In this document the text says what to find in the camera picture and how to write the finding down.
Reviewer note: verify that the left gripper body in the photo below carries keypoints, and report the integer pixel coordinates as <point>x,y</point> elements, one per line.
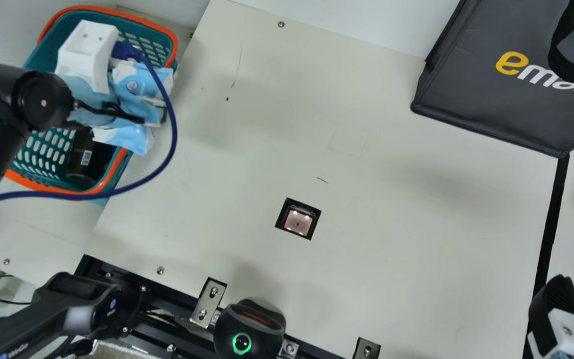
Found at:
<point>85,99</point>

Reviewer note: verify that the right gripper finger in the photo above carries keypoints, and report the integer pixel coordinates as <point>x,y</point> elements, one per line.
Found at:
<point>556,309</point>

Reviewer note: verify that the white and blue wet wipes pack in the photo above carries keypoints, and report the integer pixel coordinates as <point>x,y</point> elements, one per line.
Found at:
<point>127,139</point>

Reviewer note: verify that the teal shopping basket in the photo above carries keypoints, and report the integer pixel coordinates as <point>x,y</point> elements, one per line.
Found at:
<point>43,154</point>

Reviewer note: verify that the small square scanner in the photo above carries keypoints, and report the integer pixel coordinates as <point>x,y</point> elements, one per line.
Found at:
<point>299,220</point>

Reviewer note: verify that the dark coffee bottle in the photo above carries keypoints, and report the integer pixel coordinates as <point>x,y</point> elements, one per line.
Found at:
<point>87,164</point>

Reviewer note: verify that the black strip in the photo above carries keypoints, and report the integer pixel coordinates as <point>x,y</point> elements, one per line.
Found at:
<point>553,214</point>

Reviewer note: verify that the black device with green light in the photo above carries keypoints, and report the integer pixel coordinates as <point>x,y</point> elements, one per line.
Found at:
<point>247,324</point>

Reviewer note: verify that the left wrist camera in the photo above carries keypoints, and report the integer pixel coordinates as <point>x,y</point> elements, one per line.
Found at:
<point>85,50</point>

